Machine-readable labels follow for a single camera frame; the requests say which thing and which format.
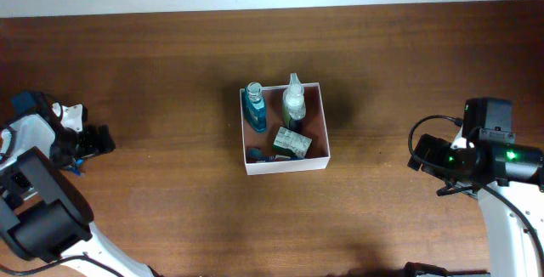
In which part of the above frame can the blue disposable razor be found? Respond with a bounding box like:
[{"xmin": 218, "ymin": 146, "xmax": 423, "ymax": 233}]
[{"xmin": 68, "ymin": 159, "xmax": 84, "ymax": 176}]

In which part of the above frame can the teal mouthwash bottle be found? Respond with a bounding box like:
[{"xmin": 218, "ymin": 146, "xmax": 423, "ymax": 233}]
[{"xmin": 243, "ymin": 82, "xmax": 267, "ymax": 133}]

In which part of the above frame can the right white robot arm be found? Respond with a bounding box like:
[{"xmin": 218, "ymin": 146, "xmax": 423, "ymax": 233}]
[{"xmin": 408, "ymin": 131, "xmax": 543, "ymax": 276}]

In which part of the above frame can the teal red toothpaste box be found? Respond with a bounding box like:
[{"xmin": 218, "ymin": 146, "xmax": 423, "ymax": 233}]
[{"xmin": 246, "ymin": 148, "xmax": 298, "ymax": 162}]

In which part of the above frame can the white open cardboard box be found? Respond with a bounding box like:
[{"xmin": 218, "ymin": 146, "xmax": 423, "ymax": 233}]
[{"xmin": 240, "ymin": 82, "xmax": 331, "ymax": 175}]

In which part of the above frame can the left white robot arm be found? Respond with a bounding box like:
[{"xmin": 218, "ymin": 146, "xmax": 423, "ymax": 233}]
[{"xmin": 1, "ymin": 115, "xmax": 156, "ymax": 276}]

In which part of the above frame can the green white soap box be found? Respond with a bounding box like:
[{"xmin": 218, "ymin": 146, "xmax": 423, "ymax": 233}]
[{"xmin": 273, "ymin": 127, "xmax": 312, "ymax": 159}]

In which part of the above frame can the clear purple liquid bottle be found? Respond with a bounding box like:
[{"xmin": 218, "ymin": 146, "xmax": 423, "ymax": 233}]
[{"xmin": 282, "ymin": 73, "xmax": 306, "ymax": 133}]

